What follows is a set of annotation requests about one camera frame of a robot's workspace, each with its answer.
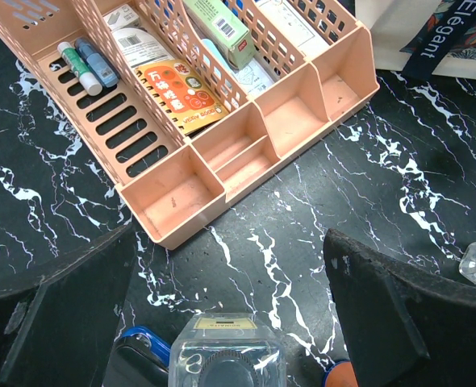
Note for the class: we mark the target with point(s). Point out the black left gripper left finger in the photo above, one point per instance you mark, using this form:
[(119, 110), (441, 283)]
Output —
[(59, 319)]

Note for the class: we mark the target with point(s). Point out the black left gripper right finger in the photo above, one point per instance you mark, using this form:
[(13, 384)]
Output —
[(402, 325)]

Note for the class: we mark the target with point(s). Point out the tall clear square bottle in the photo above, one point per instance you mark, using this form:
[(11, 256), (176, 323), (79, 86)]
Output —
[(227, 349)]

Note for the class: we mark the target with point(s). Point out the orange bottle blue cap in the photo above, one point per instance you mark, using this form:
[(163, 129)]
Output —
[(341, 374)]

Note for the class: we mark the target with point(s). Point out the blue black stapler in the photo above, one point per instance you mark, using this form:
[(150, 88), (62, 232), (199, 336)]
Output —
[(139, 358)]

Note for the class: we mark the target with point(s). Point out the peach plastic desk organizer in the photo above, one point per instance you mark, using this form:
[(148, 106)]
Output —
[(175, 184)]

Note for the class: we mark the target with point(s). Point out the green white glue stick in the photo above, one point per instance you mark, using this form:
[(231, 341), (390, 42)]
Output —
[(79, 68)]

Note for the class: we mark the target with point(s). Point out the blue glue stick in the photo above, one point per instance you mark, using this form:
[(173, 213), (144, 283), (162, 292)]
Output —
[(99, 65)]

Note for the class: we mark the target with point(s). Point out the orange spiral notebook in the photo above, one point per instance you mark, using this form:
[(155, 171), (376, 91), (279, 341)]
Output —
[(181, 94)]

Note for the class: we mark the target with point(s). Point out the white plastic packet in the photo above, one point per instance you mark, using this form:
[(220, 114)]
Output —
[(253, 78)]

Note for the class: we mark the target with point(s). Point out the white label packet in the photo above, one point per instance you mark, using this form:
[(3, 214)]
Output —
[(139, 47)]

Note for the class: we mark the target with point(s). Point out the green cardboard box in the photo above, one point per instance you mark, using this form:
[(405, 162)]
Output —
[(224, 29)]

